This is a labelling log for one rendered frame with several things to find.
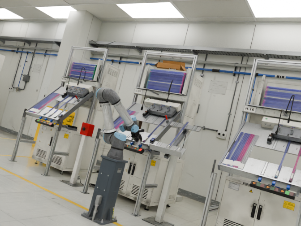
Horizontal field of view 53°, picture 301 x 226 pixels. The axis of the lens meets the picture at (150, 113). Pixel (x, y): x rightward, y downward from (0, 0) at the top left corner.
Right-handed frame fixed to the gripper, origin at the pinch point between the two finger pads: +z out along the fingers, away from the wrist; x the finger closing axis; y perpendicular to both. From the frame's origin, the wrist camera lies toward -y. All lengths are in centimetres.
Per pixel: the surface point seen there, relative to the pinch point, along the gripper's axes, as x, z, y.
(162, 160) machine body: 9.8, 35.3, -19.5
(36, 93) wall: -459, 102, -176
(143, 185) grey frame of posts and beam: 13.5, 32.4, 24.0
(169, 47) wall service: -106, -5, -245
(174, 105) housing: 2, -5, -73
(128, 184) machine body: -24, 61, 9
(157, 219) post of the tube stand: 35, 57, 38
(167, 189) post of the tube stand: 38, 34, 17
